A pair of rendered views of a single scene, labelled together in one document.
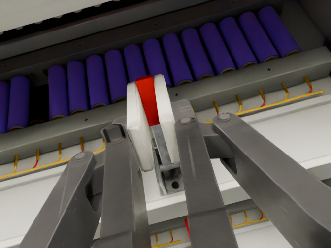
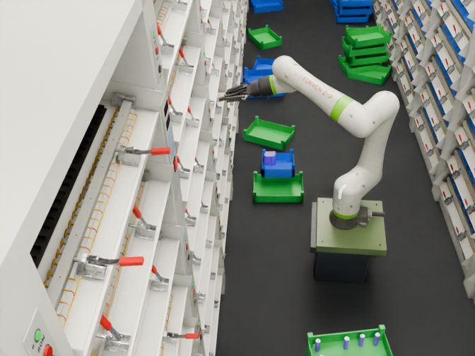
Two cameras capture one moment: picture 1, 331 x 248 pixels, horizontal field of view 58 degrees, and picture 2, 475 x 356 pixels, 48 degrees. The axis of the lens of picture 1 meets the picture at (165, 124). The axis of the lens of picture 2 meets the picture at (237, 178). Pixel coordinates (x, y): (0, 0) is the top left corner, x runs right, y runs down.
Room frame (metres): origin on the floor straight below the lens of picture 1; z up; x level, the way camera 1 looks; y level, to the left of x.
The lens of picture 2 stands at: (-0.02, 2.19, 2.17)
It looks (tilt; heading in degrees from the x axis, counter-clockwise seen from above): 40 degrees down; 273
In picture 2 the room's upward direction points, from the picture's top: 3 degrees counter-clockwise
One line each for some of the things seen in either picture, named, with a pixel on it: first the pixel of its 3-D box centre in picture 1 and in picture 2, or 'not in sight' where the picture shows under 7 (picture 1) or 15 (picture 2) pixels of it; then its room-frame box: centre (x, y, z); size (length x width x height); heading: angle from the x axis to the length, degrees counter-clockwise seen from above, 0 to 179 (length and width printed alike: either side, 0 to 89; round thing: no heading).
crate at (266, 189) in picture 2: not in sight; (278, 186); (-0.16, -0.24, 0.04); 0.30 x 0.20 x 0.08; 178
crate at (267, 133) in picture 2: not in sight; (269, 132); (-0.13, -0.81, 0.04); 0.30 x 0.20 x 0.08; 153
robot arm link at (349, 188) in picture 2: not in sight; (348, 194); (-0.46, 0.33, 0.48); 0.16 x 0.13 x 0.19; 46
